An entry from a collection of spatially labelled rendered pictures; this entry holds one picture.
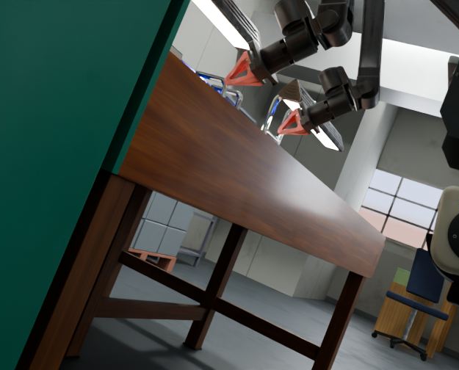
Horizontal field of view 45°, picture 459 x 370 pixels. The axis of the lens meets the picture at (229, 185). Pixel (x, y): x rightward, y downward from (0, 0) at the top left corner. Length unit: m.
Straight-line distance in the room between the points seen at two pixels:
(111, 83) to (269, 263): 6.77
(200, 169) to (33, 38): 0.43
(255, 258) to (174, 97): 6.66
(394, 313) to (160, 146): 6.48
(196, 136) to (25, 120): 0.37
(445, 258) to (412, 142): 8.36
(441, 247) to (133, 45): 0.69
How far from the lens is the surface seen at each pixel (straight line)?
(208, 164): 0.94
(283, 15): 1.20
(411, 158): 9.37
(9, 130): 0.58
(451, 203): 1.12
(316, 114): 1.48
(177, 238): 4.69
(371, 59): 1.52
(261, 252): 7.41
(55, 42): 0.59
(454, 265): 1.11
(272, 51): 1.17
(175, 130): 0.84
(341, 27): 1.14
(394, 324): 7.19
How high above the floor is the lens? 0.58
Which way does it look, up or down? 4 degrees up
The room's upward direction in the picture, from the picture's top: 22 degrees clockwise
